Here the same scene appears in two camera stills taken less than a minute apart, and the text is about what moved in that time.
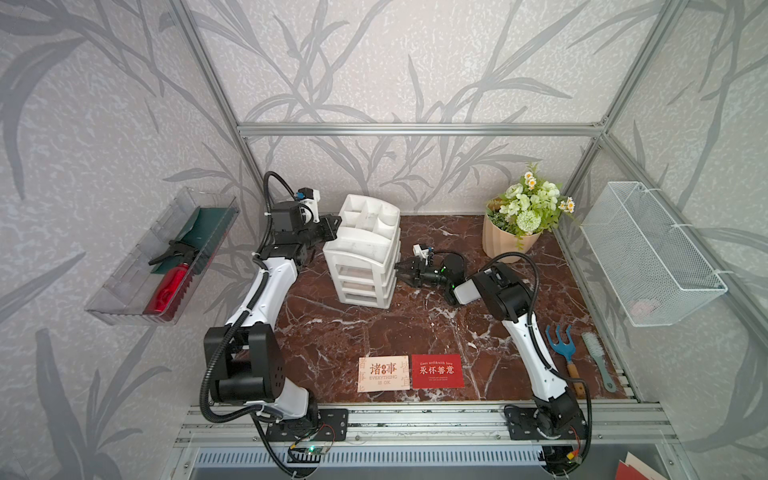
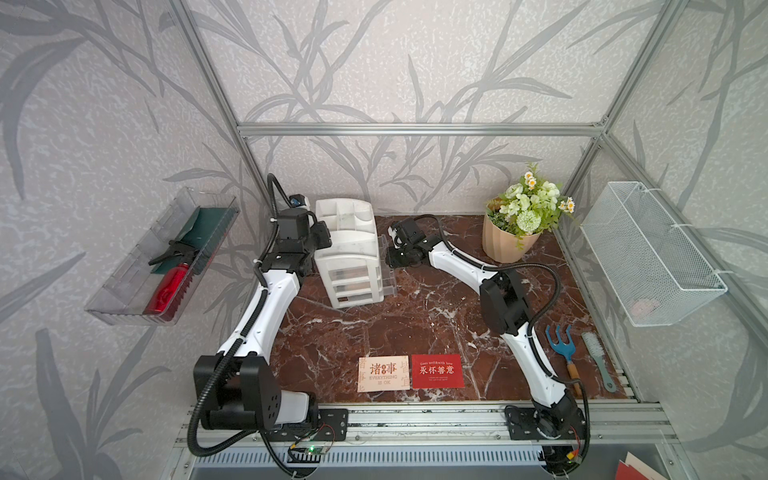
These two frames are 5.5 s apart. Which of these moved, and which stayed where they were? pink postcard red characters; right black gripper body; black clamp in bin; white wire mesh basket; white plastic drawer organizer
Moved: white plastic drawer organizer; right black gripper body
Stayed: black clamp in bin; white wire mesh basket; pink postcard red characters
